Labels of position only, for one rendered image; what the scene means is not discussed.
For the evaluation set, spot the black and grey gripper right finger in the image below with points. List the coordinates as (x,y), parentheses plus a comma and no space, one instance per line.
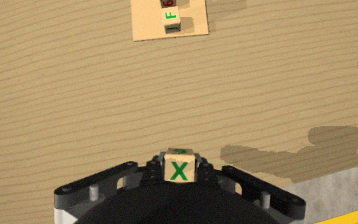
(283,206)

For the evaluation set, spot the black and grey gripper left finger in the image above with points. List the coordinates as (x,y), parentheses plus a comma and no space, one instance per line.
(74,199)

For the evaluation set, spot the wooden letter block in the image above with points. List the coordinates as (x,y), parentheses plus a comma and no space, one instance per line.
(179,165)
(171,19)
(167,3)

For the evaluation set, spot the tan square mat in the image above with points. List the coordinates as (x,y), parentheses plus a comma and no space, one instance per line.
(147,19)

